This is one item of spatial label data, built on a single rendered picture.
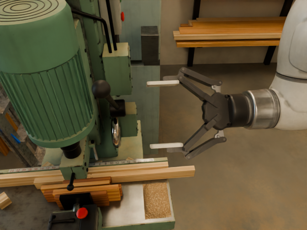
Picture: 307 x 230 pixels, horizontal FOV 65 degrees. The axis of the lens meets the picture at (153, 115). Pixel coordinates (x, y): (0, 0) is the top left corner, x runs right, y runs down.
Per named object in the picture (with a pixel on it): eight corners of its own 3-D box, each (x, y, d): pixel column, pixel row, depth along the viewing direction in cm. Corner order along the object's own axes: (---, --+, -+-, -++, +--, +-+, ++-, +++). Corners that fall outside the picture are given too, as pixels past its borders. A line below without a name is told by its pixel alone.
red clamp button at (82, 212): (76, 219, 65) (75, 218, 65) (77, 209, 67) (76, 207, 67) (87, 218, 66) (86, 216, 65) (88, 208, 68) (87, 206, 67)
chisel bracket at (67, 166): (65, 183, 77) (58, 167, 71) (72, 148, 87) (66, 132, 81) (89, 181, 77) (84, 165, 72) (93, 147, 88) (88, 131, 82)
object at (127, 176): (37, 189, 85) (33, 183, 82) (38, 184, 86) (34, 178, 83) (193, 176, 88) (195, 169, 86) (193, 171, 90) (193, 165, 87)
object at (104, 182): (45, 198, 82) (40, 189, 78) (46, 194, 83) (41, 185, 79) (111, 192, 84) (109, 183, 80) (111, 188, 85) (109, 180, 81)
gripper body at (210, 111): (238, 128, 58) (199, 131, 58) (235, 93, 59) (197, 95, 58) (252, 128, 51) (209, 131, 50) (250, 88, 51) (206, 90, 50)
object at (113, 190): (58, 206, 80) (52, 194, 75) (59, 201, 81) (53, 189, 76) (120, 200, 82) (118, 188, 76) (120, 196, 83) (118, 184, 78)
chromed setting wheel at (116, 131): (113, 155, 88) (109, 132, 80) (114, 130, 97) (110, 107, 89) (122, 154, 88) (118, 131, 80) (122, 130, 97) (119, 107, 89)
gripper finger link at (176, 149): (188, 145, 54) (189, 158, 54) (166, 146, 54) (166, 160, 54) (190, 145, 53) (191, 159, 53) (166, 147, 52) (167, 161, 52)
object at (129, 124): (114, 138, 94) (110, 115, 86) (114, 125, 99) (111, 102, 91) (138, 136, 95) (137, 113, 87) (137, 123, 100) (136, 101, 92)
